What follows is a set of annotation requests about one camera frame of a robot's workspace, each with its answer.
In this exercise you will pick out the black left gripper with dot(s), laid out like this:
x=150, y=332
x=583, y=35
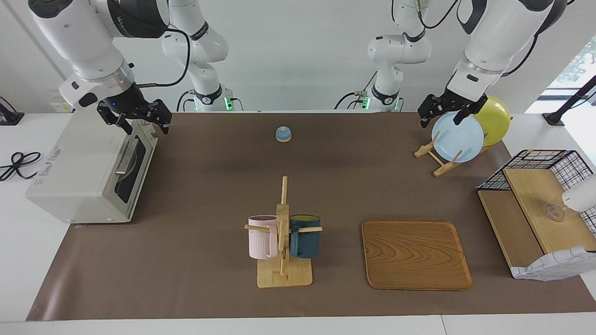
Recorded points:
x=454, y=101

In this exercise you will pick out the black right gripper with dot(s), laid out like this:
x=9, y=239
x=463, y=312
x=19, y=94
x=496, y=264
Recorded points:
x=130, y=102

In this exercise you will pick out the oven door with glass window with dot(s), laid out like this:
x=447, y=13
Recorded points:
x=135, y=181

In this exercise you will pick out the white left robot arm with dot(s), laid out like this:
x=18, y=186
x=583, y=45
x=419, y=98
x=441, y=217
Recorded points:
x=493, y=37

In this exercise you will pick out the white toaster oven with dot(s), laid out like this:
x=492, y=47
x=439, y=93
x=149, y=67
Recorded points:
x=74, y=172

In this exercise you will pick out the light blue plate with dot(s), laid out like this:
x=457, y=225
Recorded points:
x=458, y=139

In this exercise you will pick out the yellow plate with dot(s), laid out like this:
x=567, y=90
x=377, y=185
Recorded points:
x=496, y=121

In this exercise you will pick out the wooden plate rack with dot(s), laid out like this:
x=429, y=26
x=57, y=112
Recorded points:
x=442, y=167

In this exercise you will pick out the black stand base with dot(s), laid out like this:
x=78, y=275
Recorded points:
x=9, y=116

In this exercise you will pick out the small blue call bell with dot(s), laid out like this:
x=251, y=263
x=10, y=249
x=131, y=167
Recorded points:
x=283, y=134

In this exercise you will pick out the small clear glass item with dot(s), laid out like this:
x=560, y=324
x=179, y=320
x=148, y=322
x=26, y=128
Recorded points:
x=555, y=212

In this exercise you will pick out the wooden serving tray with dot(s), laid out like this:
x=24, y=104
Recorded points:
x=414, y=256

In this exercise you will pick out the white rounded device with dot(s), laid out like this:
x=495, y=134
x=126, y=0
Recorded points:
x=582, y=194

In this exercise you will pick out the brown table mat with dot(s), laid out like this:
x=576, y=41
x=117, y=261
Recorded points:
x=209, y=260

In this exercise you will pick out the pink mug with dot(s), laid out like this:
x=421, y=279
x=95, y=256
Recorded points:
x=260, y=239

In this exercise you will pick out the white checked cloth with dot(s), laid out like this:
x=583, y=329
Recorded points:
x=554, y=265

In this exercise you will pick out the dark blue mug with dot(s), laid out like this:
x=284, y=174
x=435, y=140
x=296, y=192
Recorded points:
x=305, y=242

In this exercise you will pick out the wooden mug rack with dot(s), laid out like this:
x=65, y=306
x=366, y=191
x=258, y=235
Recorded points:
x=283, y=274

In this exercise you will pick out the white wall socket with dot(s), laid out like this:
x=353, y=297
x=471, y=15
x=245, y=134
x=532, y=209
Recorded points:
x=60, y=107

